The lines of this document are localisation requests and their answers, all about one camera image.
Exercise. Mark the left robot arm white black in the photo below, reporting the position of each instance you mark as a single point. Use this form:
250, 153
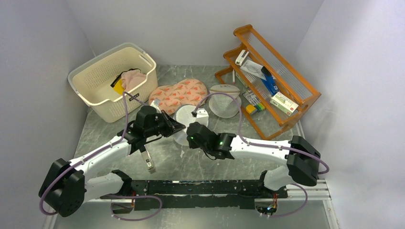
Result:
69, 184

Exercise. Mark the white stapler on rack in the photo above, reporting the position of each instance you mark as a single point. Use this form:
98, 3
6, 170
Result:
241, 57

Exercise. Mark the white green box on rack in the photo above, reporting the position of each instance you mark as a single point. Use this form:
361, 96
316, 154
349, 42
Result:
283, 103

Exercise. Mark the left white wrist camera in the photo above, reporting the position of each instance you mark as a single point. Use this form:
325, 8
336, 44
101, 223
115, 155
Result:
155, 104

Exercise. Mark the orange wooden shelf rack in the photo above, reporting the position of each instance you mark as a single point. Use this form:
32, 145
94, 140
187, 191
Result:
289, 81

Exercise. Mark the yellow item in basket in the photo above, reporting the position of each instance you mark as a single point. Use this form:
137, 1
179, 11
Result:
117, 86

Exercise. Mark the pink cloth in basket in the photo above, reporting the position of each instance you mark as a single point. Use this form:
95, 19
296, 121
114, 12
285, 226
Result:
131, 79

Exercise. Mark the yellow block on rack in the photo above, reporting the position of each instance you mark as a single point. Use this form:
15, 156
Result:
250, 109

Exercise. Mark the pink floral mesh laundry bag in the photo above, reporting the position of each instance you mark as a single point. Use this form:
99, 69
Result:
171, 97

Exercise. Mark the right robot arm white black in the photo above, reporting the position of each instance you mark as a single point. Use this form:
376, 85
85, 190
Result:
298, 161

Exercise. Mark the blue tool on rack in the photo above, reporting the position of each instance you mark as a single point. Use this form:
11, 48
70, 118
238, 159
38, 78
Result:
269, 81

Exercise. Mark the silver black stapler on table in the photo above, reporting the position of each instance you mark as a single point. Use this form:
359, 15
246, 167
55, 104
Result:
147, 159

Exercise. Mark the pack of coloured markers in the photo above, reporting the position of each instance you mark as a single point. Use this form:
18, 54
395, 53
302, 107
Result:
251, 97

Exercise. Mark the cream plastic laundry basket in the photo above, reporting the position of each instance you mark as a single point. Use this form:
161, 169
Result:
92, 80

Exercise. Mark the white plastic packet on rack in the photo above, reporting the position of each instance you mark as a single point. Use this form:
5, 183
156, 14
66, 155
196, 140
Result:
253, 68

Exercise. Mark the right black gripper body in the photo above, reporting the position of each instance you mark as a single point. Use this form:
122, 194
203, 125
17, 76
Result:
193, 145

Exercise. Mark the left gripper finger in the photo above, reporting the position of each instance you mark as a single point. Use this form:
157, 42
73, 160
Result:
167, 119
171, 129

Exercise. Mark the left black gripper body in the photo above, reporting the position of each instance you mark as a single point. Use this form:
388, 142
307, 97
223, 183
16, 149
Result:
161, 125

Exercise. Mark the white mesh bag beige rim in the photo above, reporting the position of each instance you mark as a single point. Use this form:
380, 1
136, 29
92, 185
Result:
221, 105

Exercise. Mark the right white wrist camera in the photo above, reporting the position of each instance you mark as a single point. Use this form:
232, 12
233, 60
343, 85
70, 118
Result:
201, 117

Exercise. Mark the white cylindrical mesh laundry bag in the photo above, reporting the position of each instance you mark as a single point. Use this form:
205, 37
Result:
184, 116

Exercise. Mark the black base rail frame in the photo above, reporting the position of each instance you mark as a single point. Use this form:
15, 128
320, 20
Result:
149, 194

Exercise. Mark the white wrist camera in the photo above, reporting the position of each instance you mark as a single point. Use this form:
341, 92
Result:
155, 104
201, 117

